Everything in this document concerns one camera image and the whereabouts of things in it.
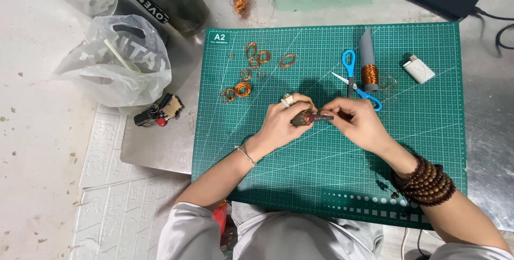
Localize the person's white left sleeve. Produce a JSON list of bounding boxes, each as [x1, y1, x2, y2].
[[156, 202, 226, 260]]

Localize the loose fine copper wire loop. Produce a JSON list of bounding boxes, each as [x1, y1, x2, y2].
[[379, 72, 399, 93]]

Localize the pale drinking straw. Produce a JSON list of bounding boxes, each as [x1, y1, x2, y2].
[[103, 39, 134, 72]]

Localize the green cutting mat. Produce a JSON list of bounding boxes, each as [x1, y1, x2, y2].
[[191, 22, 468, 231]]

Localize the thin gold bracelet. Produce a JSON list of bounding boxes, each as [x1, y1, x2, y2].
[[235, 145, 257, 168]]

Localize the person's right hand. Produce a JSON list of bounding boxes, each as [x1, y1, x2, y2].
[[319, 97, 396, 157]]

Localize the group of copper wire coils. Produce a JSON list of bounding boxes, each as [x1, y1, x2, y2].
[[219, 42, 297, 104]]

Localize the grey spool of copper wire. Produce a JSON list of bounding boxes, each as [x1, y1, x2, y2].
[[358, 27, 380, 93]]

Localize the black charging cable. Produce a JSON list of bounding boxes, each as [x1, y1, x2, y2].
[[474, 7, 514, 54]]

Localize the person's white right sleeve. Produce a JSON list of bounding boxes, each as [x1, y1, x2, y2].
[[429, 242, 514, 260]]

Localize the red plastic object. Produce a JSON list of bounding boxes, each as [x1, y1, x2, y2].
[[212, 200, 229, 237]]

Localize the white brick-pattern foam panel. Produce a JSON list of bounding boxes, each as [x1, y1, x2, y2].
[[79, 103, 162, 189], [69, 172, 194, 260]]

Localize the brown wooden bead bracelet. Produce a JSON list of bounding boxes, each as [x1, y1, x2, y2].
[[391, 154, 457, 208]]

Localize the person's left hand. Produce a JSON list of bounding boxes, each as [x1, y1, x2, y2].
[[245, 93, 318, 161]]

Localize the motor armature with shaft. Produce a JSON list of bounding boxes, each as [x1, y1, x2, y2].
[[290, 109, 335, 127]]

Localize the white lighter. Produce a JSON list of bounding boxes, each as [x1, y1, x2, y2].
[[402, 55, 436, 85]]

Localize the white cable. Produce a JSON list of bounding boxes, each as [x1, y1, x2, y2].
[[401, 227, 411, 260]]

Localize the black key fob with keychain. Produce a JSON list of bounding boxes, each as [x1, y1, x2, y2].
[[133, 93, 184, 127]]

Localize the blue handled scissors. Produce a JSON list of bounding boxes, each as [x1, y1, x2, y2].
[[331, 50, 383, 112]]

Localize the person's white sleeve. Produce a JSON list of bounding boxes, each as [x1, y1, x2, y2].
[[429, 242, 514, 260], [156, 202, 226, 260]]

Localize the white plastic bag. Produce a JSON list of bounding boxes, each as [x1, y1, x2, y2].
[[52, 14, 173, 108]]

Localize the thin black cable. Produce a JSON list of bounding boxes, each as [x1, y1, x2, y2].
[[416, 229, 431, 260]]

